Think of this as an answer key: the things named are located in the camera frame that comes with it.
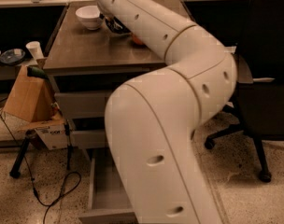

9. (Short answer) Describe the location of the blue chip bag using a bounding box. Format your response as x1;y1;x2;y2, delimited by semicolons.
105;17;130;34

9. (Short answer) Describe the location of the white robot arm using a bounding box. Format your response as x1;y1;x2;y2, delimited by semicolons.
96;0;237;224

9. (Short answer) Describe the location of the top grey drawer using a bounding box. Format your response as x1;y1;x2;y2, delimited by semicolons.
55;91;111;119

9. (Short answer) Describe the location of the grey drawer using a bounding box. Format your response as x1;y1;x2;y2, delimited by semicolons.
71;130;107;149
55;91;111;119
78;148;138;224

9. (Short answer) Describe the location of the grey drawer cabinet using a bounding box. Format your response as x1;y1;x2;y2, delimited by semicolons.
43;0;192;154

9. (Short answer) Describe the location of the middle grey drawer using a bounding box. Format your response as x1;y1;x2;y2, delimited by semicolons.
71;130;107;149

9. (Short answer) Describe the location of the bottom grey drawer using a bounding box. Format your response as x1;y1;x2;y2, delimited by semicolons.
78;148;138;224

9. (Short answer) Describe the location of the red apple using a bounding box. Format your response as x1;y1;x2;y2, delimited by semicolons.
131;33;145;46

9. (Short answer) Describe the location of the white cardboard box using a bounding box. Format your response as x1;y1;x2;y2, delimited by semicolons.
19;119;67;150

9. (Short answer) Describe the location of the white bowl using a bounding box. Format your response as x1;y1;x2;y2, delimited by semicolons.
76;6;103;30

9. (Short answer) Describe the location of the black tripod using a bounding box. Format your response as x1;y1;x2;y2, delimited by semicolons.
9;124;73;178

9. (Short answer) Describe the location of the black office chair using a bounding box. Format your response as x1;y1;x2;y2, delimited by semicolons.
205;0;284;182

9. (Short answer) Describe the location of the white paper cup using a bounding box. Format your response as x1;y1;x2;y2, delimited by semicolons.
26;41;44;60

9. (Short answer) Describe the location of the dark blue plate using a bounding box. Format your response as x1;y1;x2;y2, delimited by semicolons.
0;49;25;66

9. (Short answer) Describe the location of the black cable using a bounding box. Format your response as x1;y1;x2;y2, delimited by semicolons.
0;97;82;224

